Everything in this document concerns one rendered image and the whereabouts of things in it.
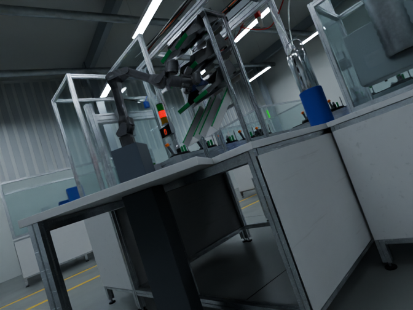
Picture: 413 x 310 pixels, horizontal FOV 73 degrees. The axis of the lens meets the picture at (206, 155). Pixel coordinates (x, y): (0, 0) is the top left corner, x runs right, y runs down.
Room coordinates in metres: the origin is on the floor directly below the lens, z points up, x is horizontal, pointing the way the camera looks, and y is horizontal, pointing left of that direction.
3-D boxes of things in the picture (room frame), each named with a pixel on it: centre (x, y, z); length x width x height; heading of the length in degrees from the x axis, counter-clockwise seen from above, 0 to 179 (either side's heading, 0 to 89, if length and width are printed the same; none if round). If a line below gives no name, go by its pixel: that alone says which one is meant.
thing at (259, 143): (2.09, -0.16, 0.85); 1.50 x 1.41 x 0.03; 44
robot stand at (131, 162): (1.40, 0.36, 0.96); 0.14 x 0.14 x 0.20; 81
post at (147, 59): (2.02, 0.19, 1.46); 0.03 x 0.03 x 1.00; 44
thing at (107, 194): (1.39, 0.31, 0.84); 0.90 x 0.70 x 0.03; 171
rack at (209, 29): (1.61, -0.18, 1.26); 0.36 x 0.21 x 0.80; 44
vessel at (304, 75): (1.91, -0.83, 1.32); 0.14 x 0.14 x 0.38
